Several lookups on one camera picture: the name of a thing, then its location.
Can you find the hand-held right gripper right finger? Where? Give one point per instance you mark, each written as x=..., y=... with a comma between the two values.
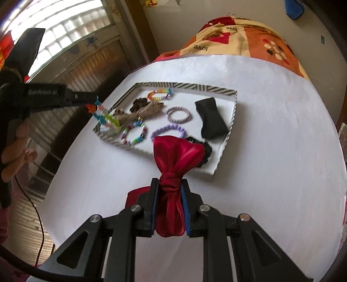
x=185, y=206

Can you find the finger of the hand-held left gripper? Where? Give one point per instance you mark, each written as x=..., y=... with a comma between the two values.
x=84, y=99

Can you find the leopard print bow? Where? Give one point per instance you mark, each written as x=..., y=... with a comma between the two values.
x=119, y=111

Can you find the tan lace bow with bell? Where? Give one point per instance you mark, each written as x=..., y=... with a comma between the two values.
x=146, y=112

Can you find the black padded hair band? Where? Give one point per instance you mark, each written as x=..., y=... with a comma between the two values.
x=211, y=119

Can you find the brown scrunchie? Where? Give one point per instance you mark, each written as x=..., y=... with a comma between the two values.
x=139, y=104

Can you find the wooden slatted door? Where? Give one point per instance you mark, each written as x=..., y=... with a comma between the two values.
x=89, y=65

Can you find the red window poster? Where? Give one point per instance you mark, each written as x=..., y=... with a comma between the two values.
x=4, y=51

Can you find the glass block window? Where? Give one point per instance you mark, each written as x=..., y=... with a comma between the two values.
x=67, y=27

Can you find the striped cardboard box tray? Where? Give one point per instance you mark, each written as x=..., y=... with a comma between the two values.
x=217, y=108

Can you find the blue cloth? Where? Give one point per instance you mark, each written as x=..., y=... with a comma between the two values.
x=294, y=9

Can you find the black scrunchie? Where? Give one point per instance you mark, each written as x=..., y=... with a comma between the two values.
x=207, y=154

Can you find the red satin bow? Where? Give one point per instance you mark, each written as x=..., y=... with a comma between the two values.
x=173, y=160

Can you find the printed blanket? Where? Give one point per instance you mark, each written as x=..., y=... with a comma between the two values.
x=244, y=38

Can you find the wall socket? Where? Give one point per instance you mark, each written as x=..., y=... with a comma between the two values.
x=322, y=39

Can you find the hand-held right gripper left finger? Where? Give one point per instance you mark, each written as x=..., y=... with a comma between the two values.
x=155, y=206

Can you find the person's left hand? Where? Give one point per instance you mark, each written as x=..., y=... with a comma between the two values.
x=16, y=160

